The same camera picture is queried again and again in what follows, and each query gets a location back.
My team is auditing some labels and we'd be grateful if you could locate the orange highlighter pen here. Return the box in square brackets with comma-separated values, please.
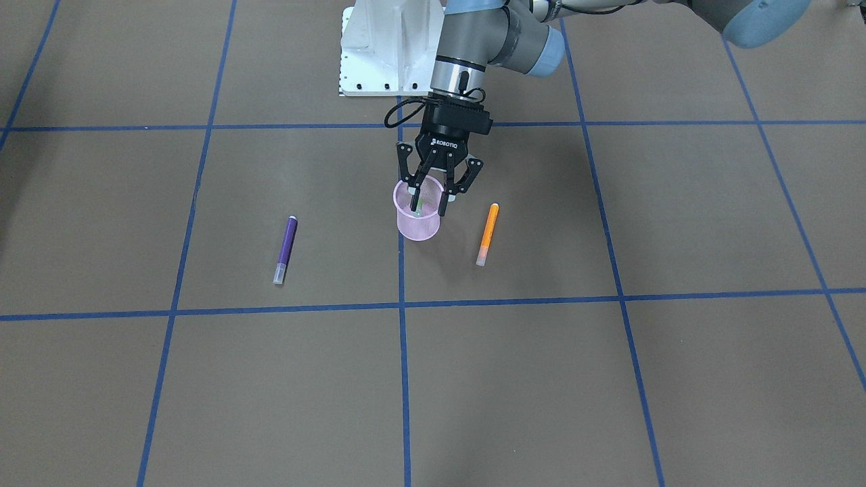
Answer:
[476, 202, 500, 267]

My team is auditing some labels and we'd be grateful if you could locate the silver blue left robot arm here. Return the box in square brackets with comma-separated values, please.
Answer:
[396, 1, 632, 215]

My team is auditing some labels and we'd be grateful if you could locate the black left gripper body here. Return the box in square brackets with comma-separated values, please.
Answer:
[396, 98, 493, 197]

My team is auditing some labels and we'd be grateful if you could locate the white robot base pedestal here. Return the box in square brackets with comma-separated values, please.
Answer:
[338, 1, 445, 97]

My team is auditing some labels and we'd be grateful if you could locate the pink mesh pen holder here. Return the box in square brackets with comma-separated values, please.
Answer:
[392, 176, 443, 241]

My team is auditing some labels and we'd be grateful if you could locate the purple marker pen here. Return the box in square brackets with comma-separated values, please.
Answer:
[272, 215, 299, 285]

